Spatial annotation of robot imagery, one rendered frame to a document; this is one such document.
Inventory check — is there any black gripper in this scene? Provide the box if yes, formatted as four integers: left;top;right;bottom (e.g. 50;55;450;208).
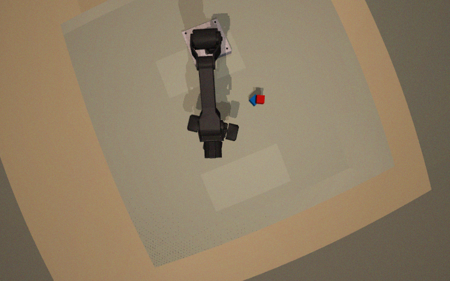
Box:
187;115;239;141

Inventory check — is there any blue cube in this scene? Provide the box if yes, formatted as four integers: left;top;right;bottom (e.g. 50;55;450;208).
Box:
249;94;256;106

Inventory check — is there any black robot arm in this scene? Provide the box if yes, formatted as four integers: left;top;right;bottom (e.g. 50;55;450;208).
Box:
190;28;226;159

